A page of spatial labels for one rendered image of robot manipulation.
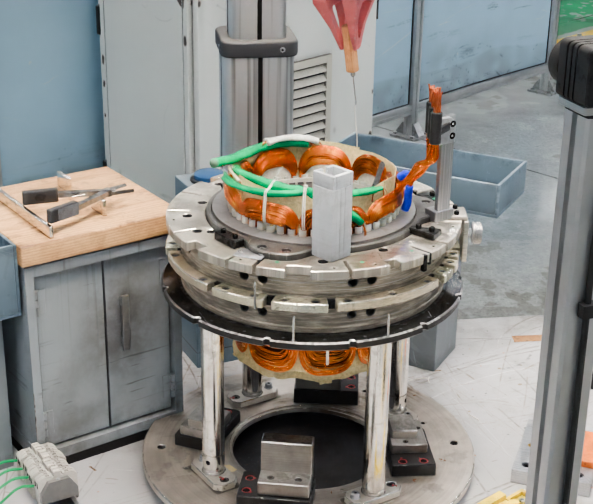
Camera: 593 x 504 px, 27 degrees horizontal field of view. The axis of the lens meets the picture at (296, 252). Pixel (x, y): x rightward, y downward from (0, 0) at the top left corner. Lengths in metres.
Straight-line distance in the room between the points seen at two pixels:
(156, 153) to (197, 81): 0.31
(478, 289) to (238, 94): 2.17
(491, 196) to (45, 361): 0.57
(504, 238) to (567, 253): 3.37
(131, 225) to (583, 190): 0.68
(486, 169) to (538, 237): 2.62
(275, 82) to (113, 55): 2.09
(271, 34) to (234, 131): 0.15
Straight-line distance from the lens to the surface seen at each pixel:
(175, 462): 1.46
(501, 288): 3.88
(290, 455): 1.37
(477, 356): 1.76
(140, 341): 1.50
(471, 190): 1.57
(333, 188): 1.21
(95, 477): 1.49
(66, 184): 1.52
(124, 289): 1.46
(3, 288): 1.39
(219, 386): 1.37
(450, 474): 1.46
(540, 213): 4.50
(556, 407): 0.93
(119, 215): 1.44
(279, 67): 1.78
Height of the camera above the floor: 1.59
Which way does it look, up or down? 23 degrees down
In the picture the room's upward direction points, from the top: 1 degrees clockwise
